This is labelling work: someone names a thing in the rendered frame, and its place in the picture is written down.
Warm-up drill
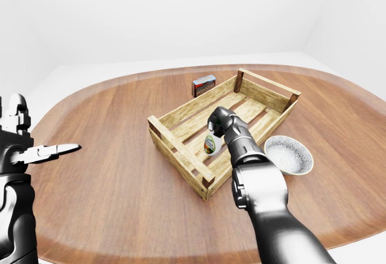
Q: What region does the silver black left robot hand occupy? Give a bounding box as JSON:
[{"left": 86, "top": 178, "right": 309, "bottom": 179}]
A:
[{"left": 0, "top": 93, "right": 83, "bottom": 178}]

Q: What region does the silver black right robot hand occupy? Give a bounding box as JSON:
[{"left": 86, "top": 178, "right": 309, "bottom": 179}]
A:
[{"left": 207, "top": 106, "right": 268, "bottom": 166}]

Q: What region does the white salad dressing bottle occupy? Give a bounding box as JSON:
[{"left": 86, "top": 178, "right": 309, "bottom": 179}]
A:
[{"left": 203, "top": 129, "right": 226, "bottom": 157}]

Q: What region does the wooden slat tray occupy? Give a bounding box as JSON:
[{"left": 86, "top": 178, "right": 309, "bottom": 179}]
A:
[{"left": 147, "top": 68, "right": 302, "bottom": 203}]

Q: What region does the patterned grey white bowl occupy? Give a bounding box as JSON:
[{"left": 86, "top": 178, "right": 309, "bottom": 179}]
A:
[{"left": 264, "top": 135, "right": 315, "bottom": 177}]

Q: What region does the printed food box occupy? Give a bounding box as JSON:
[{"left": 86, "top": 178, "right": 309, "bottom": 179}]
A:
[{"left": 192, "top": 75, "right": 218, "bottom": 98}]

